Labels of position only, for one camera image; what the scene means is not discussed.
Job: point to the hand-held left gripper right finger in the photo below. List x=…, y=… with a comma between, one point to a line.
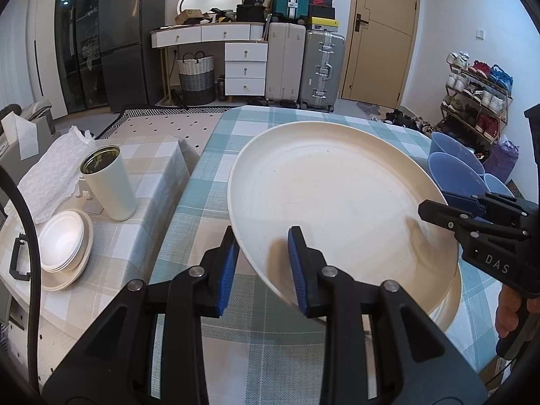
x=297, y=261

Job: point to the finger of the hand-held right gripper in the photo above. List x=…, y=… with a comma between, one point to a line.
x=434, y=213
x=502, y=204

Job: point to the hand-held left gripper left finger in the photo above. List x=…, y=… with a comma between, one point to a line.
x=228, y=261

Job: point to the blue bowl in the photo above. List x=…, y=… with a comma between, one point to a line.
x=455, y=175
x=451, y=141
x=498, y=185

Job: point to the large cream plate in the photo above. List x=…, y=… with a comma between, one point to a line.
x=337, y=194
x=447, y=308

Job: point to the person's right hand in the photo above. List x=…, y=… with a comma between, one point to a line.
x=506, y=312

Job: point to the purple bag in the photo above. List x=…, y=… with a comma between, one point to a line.
x=502, y=160

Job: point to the scattered shoes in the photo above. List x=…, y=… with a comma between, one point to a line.
x=405, y=120

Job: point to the metal shoe rack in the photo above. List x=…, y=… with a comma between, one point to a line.
x=508, y=97

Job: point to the shoe rack with shoes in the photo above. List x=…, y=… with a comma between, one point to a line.
x=481, y=93

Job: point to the printed cardboard box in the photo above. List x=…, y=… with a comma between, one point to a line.
x=489, y=373

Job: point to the beige checked tablecloth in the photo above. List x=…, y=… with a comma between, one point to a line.
x=143, y=177

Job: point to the grey door mat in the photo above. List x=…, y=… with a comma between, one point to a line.
x=369, y=110

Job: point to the cream tumbler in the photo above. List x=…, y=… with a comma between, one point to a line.
x=112, y=185

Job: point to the black and white rug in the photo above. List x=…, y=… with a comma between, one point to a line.
x=168, y=120

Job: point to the black bottle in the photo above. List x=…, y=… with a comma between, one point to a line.
x=221, y=88

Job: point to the tan door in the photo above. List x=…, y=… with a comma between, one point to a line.
x=379, y=42

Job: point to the silver suitcase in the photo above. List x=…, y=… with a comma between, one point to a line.
x=322, y=71

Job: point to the woven laundry basket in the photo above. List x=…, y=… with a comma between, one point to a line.
x=196, y=80

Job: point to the white vanity desk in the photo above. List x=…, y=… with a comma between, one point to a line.
x=244, y=67

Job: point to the white paper towel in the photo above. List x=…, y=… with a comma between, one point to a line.
x=50, y=173

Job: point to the beige suitcase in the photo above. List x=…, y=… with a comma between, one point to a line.
x=286, y=63

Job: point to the yellow and black shoe box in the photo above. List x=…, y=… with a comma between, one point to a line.
x=322, y=23

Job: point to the tall black shoe box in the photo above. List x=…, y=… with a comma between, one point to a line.
x=321, y=12

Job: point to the grey fridge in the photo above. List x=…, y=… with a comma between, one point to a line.
x=130, y=42

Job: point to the white tissue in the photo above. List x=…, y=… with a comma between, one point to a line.
x=21, y=135

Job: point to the small open cardboard box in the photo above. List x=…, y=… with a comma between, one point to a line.
x=187, y=17

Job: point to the plain black bag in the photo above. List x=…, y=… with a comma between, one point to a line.
x=249, y=13

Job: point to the dark glass cabinet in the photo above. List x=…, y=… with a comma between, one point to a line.
x=76, y=42

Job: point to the white wardrobe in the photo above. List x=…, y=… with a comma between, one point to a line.
x=25, y=50

